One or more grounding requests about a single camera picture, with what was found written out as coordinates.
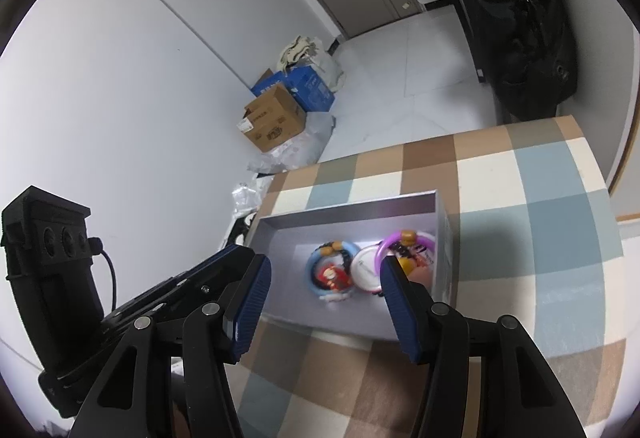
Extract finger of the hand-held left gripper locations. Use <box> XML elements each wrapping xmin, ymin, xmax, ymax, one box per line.
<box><xmin>185</xmin><ymin>245</ymin><xmax>258</xmax><ymax>289</ymax></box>

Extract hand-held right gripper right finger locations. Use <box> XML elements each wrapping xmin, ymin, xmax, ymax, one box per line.
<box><xmin>380</xmin><ymin>257</ymin><xmax>588</xmax><ymax>438</ymax></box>

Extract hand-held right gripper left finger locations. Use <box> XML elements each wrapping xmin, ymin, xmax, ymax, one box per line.
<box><xmin>70</xmin><ymin>254</ymin><xmax>273</xmax><ymax>438</ymax></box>

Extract grey cardboard box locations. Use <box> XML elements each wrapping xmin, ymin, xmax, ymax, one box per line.
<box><xmin>240</xmin><ymin>189</ymin><xmax>453</xmax><ymax>344</ymax></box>

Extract large white round badge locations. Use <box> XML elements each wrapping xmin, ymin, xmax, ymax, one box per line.
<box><xmin>350</xmin><ymin>243</ymin><xmax>388</xmax><ymax>294</ymax></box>

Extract purple bracelet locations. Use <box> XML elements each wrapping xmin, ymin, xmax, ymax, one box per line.
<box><xmin>375</xmin><ymin>229</ymin><xmax>436</xmax><ymax>269</ymax></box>

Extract blue bracelet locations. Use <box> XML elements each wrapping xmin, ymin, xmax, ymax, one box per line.
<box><xmin>306</xmin><ymin>241</ymin><xmax>361</xmax><ymax>296</ymax></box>

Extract red beaded bracelet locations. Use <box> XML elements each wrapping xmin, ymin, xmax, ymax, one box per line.
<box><xmin>315</xmin><ymin>265</ymin><xmax>353</xmax><ymax>293</ymax></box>

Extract peach plastic charm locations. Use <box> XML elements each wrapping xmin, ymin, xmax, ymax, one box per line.
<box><xmin>397</xmin><ymin>258</ymin><xmax>433</xmax><ymax>291</ymax></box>

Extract silver plastic bag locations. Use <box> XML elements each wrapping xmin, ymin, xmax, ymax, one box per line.
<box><xmin>231</xmin><ymin>181</ymin><xmax>266</xmax><ymax>219</ymax></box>

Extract white plastic bag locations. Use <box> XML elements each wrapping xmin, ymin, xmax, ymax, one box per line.
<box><xmin>247</xmin><ymin>111</ymin><xmax>336</xmax><ymax>174</ymax></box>

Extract brown cardboard carton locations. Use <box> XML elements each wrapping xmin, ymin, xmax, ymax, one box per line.
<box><xmin>237</xmin><ymin>84</ymin><xmax>307</xmax><ymax>151</ymax></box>

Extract checkered tablecloth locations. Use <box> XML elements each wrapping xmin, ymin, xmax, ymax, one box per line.
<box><xmin>235</xmin><ymin>115</ymin><xmax>628</xmax><ymax>438</ymax></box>

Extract blue cardboard carton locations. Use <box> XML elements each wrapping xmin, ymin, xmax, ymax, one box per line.
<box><xmin>251</xmin><ymin>64</ymin><xmax>336</xmax><ymax>111</ymax></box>

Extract black backpack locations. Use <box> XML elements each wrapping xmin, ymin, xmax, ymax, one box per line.
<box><xmin>430</xmin><ymin>0</ymin><xmax>581</xmax><ymax>119</ymax></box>

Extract black cable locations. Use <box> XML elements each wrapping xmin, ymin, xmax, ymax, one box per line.
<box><xmin>87</xmin><ymin>238</ymin><xmax>119</xmax><ymax>310</ymax></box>

